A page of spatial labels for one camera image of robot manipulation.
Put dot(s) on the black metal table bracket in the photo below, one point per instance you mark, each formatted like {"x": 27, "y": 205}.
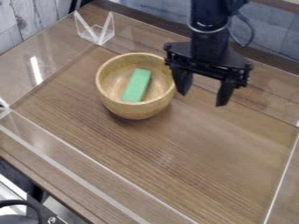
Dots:
{"x": 48, "y": 216}

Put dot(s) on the green rectangular block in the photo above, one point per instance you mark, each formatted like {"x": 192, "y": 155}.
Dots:
{"x": 137, "y": 85}

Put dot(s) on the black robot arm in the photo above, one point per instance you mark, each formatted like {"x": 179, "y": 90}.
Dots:
{"x": 211, "y": 16}

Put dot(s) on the clear acrylic corner bracket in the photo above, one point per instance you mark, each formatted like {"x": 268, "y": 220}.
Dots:
{"x": 96, "y": 34}

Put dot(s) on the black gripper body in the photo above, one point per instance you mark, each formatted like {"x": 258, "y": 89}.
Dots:
{"x": 207, "y": 55}

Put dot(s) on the clear acrylic tray walls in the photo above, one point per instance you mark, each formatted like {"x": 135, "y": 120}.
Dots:
{"x": 198, "y": 165}

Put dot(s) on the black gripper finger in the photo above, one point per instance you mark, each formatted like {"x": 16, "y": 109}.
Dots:
{"x": 226, "y": 91}
{"x": 183, "y": 80}

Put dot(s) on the wooden bowl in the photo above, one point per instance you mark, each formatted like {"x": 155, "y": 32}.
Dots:
{"x": 112, "y": 78}

